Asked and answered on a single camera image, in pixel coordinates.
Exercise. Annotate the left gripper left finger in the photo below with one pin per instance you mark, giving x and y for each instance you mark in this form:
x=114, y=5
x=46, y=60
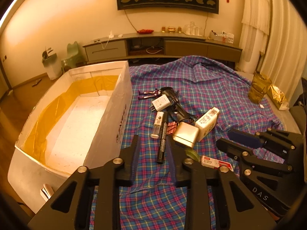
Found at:
x=70, y=205

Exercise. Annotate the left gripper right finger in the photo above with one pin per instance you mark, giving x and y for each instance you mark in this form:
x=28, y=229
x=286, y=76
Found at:
x=235, y=207

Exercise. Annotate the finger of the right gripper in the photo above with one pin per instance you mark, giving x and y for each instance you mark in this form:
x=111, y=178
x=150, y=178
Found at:
x=276, y=141
x=258, y=174

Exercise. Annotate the red white card box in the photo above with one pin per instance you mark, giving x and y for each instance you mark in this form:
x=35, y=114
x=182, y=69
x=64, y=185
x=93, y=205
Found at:
x=214, y=163

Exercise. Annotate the white gold cigarette box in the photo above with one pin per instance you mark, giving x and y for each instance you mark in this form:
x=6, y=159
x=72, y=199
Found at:
x=207, y=122

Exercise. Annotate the green tape roll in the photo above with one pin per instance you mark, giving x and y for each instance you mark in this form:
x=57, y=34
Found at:
x=193, y=154

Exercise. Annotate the black marker pen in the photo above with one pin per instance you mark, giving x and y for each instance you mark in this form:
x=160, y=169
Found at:
x=161, y=150

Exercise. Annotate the black glasses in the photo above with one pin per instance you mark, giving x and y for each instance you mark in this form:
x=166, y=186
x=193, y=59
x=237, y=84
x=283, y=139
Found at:
x=175, y=110

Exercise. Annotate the clear spray bottle white cap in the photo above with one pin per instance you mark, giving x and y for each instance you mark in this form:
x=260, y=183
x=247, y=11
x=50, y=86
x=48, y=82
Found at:
x=157, y=125

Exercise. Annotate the gold foil bag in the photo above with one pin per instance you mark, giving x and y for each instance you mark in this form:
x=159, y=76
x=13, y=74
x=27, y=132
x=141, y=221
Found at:
x=278, y=98

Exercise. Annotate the amber glass cup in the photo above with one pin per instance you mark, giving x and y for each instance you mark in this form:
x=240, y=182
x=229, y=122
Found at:
x=259, y=87

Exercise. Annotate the white foam box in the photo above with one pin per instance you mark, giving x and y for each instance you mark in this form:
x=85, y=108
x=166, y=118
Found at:
x=80, y=121

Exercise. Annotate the pink binder clips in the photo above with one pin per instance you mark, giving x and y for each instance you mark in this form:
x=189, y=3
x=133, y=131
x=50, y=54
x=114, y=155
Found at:
x=172, y=127

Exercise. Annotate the blue plaid shirt cloth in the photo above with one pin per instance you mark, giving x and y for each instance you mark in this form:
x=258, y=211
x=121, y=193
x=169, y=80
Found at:
x=153, y=202

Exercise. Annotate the beige curtain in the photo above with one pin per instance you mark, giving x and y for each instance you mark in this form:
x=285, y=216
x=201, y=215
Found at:
x=285, y=56

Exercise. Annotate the white standing air conditioner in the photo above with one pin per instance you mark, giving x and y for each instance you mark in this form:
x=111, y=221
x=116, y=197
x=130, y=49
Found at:
x=254, y=34

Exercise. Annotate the clear glass set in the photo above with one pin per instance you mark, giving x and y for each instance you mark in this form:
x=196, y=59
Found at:
x=192, y=29

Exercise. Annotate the green child chair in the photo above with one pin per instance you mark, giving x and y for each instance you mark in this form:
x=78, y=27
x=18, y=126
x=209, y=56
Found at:
x=74, y=57

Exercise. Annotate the grey tv cabinet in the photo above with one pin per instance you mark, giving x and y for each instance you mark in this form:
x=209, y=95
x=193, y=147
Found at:
x=159, y=45

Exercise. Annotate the red dish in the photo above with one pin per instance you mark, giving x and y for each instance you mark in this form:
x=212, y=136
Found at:
x=145, y=31

